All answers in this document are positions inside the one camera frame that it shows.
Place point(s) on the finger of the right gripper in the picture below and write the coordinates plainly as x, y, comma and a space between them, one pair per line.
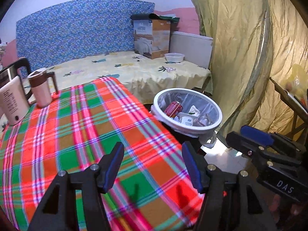
278, 142
259, 154

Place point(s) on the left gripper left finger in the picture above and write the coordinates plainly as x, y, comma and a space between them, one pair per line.
57, 209

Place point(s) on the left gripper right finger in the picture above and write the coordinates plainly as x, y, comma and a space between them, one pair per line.
231, 202

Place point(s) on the white yogurt cup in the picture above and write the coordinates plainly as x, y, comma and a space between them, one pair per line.
186, 119

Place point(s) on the red drink can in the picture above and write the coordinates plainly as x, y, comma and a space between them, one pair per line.
173, 109

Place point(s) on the clear crushed plastic bottle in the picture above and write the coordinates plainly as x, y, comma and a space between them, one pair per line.
207, 119

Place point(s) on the white trash bin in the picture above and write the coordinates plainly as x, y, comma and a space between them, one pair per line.
206, 135

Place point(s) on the wooden side rack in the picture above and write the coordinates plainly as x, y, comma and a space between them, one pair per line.
299, 111

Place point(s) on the red plaid tablecloth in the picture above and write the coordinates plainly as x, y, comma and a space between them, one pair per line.
152, 190

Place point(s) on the olive green curtain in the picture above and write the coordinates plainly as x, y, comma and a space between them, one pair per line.
255, 44

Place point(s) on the white panel board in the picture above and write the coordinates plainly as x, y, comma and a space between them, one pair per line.
196, 48

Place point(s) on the cream electric kettle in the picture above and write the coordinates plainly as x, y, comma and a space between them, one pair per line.
14, 100

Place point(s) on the white plastic bowl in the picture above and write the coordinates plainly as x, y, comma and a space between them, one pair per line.
174, 57

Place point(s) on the yellow patterned bed sheet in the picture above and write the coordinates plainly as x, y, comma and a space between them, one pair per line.
142, 76

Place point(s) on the pink brown lidded mug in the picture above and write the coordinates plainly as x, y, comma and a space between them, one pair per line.
39, 84

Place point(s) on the bedding product box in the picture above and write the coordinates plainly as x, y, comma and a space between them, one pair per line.
152, 34

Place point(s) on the blue floral headboard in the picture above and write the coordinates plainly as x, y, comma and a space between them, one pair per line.
77, 29

